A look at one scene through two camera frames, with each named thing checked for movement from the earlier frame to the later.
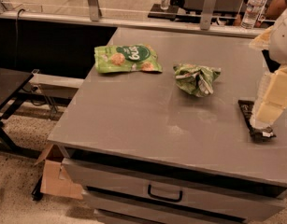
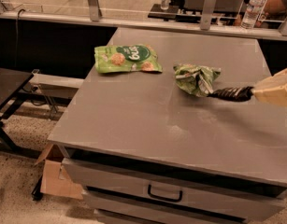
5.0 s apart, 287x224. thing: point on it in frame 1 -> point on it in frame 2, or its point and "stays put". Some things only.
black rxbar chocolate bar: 257,134 -> 234,94
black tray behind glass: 170,13 stays put
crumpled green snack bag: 195,79 stays put
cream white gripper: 282,37 -> 275,92
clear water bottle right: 253,8 stays put
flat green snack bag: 125,58 stays put
